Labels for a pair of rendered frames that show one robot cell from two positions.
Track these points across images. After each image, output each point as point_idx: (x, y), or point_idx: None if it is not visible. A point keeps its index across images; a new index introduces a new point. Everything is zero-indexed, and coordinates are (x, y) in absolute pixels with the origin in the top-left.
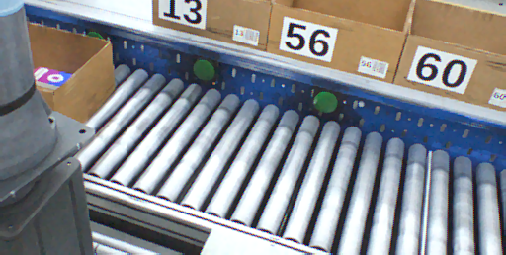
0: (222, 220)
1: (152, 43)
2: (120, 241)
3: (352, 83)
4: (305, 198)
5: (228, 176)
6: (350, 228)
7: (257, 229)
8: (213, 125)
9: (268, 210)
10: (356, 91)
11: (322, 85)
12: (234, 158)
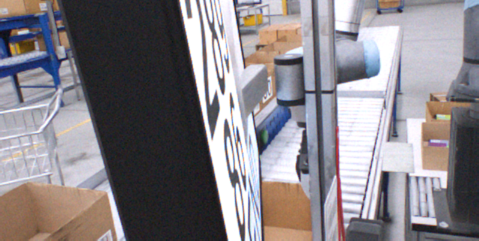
0: (373, 170)
1: None
2: (413, 195)
3: (264, 117)
4: (341, 150)
5: None
6: (356, 141)
7: (370, 163)
8: (284, 180)
9: (356, 159)
10: (266, 120)
11: (260, 129)
12: None
